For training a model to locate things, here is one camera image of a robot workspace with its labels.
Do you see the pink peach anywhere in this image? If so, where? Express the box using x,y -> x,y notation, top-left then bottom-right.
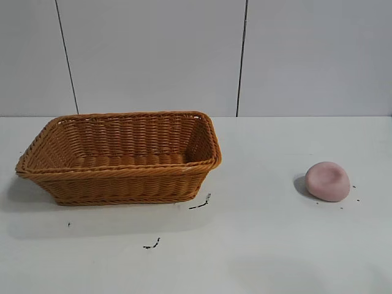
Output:
304,161 -> 351,203

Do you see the brown woven wicker basket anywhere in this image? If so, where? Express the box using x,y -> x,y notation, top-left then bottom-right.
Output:
15,110 -> 223,206

